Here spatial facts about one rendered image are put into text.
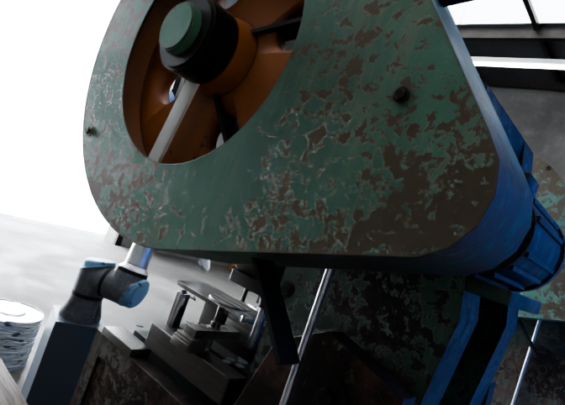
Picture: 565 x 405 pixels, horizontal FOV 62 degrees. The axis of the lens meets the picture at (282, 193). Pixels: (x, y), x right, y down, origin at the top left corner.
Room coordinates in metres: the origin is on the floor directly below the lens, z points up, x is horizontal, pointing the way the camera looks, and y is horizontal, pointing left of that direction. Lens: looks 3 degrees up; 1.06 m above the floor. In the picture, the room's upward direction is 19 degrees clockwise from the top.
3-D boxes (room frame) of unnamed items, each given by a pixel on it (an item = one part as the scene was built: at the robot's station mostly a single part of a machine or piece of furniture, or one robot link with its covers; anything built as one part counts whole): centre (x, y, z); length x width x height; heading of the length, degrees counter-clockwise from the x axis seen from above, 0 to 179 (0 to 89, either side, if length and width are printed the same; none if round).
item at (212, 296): (1.38, 0.07, 0.72); 0.25 x 0.14 x 0.14; 49
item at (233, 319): (1.27, -0.05, 0.76); 0.15 x 0.09 x 0.05; 139
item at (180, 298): (1.22, 0.15, 0.75); 0.03 x 0.03 x 0.10; 49
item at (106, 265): (1.80, 0.56, 0.62); 0.13 x 0.12 x 0.14; 76
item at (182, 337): (1.14, 0.05, 0.76); 0.17 x 0.06 x 0.10; 139
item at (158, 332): (1.26, -0.06, 0.68); 0.45 x 0.30 x 0.06; 139
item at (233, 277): (1.26, -0.06, 0.86); 0.20 x 0.16 x 0.05; 139
